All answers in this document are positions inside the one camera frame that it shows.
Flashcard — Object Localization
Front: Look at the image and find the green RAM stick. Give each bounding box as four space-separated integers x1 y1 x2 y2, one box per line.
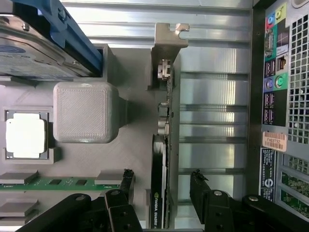
0 176 121 191

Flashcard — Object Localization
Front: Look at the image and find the black open PC case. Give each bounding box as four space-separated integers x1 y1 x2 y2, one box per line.
250 0 309 232

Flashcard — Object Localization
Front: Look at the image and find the silver CPU chip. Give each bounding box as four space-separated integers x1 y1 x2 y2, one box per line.
4 111 49 160

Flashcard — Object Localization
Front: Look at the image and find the grey printed parts rack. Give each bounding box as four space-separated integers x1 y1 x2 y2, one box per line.
0 44 181 232

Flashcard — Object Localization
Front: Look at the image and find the hard disk in blue caddy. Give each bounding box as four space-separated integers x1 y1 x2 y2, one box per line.
0 0 104 78

